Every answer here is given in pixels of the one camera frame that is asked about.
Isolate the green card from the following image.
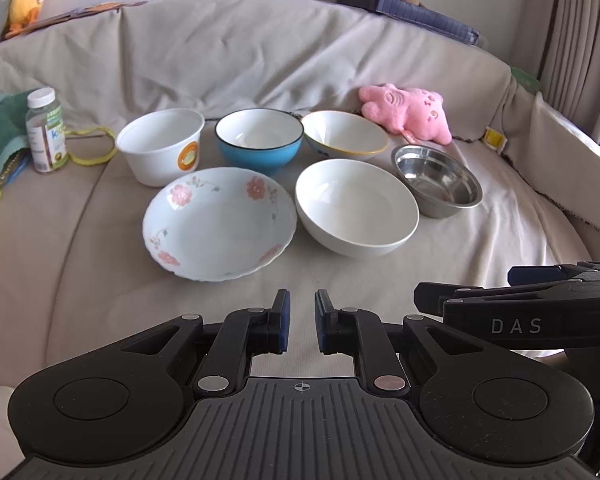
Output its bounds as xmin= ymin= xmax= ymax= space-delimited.
xmin=510 ymin=66 xmax=542 ymax=94

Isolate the vitamin gummy bottle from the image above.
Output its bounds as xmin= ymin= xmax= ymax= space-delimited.
xmin=26 ymin=87 xmax=68 ymax=174

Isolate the blue enamel bowl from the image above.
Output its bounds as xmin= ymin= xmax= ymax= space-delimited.
xmin=214 ymin=108 xmax=304 ymax=174

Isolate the yellow ribbon loop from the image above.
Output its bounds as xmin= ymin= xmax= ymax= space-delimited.
xmin=66 ymin=126 xmax=118 ymax=167

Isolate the white plastic tub bowl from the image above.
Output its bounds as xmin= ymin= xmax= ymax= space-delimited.
xmin=116 ymin=108 xmax=206 ymax=188

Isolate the floral white plate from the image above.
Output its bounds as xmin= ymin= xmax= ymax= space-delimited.
xmin=143 ymin=167 xmax=297 ymax=283

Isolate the navy blue book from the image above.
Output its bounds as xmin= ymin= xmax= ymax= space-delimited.
xmin=337 ymin=0 xmax=480 ymax=46

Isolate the white bowl yellow rim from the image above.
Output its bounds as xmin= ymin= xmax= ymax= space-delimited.
xmin=301 ymin=110 xmax=389 ymax=162

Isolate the pink plush toy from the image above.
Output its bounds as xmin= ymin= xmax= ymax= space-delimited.
xmin=358 ymin=84 xmax=452 ymax=146

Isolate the small yellow white object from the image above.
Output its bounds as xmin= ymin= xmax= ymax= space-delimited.
xmin=481 ymin=127 xmax=507 ymax=155

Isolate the green towel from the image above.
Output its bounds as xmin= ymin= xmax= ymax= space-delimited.
xmin=0 ymin=91 xmax=29 ymax=174

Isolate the stainless steel bowl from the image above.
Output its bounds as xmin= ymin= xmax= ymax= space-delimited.
xmin=391 ymin=144 xmax=483 ymax=219

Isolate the plain white ceramic bowl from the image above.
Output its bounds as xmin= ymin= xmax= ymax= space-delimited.
xmin=294 ymin=159 xmax=419 ymax=258

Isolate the beige sofa cover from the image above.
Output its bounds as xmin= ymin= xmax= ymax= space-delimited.
xmin=0 ymin=0 xmax=600 ymax=386

